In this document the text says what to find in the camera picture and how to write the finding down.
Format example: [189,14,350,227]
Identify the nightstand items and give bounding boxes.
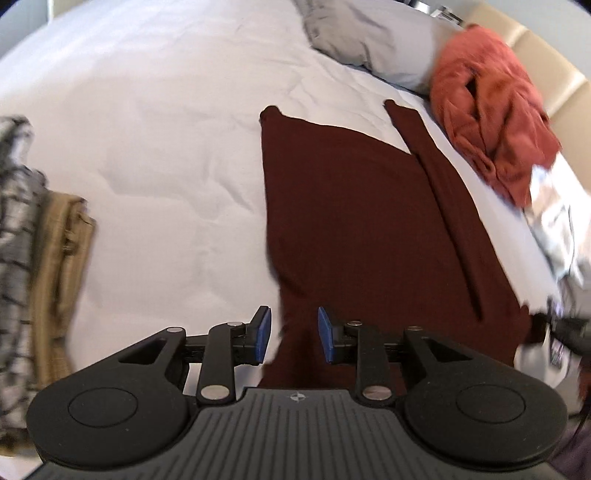
[405,0,463,25]

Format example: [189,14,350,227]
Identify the orange fleece blanket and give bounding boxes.
[430,24,561,208]

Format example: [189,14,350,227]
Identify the grey bed sheet mattress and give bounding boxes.
[1,1,557,367]

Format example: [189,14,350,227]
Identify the grey pillow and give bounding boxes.
[294,0,462,96]

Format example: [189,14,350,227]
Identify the dark red sweater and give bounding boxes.
[260,101,531,389]

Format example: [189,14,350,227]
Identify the grey striped folded garment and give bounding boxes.
[1,116,47,452]

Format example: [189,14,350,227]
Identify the white crumpled garment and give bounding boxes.
[524,154,590,289]

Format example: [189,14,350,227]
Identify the tan striped folded garment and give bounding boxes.
[29,191,96,390]

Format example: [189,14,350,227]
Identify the beige padded headboard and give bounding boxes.
[464,2,590,189]

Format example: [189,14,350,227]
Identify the smartphone on bed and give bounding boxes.
[547,297,570,370]

